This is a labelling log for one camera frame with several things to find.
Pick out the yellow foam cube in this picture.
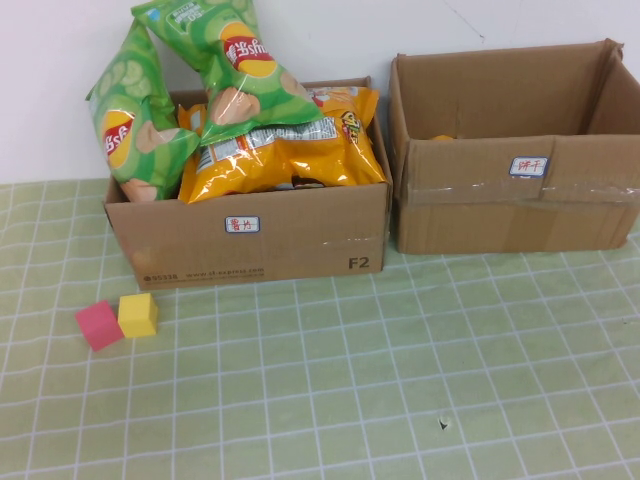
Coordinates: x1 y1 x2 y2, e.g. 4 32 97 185
118 292 160 340

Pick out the orange Cheetos chip bag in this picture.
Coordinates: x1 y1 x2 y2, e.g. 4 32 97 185
304 85 381 147

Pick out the small orange snack bag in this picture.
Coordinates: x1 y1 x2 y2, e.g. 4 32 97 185
178 102 209 136

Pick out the white handwritten label sticker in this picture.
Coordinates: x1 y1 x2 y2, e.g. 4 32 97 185
225 215 263 235
509 156 550 177

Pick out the pink foam cube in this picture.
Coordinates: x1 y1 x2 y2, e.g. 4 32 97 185
75 299 126 352

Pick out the cardboard box with F2 print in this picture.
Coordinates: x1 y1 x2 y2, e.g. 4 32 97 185
103 75 395 291

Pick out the green Lays chip bag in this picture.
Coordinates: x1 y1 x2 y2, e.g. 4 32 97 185
131 0 327 147
85 19 202 202

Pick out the green checked tablecloth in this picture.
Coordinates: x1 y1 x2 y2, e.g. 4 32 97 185
0 178 640 480

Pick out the taped brown cardboard box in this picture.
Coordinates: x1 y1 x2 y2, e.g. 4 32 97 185
388 38 640 255

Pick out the large orange chip bag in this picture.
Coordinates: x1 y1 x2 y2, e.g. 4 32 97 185
178 115 389 205

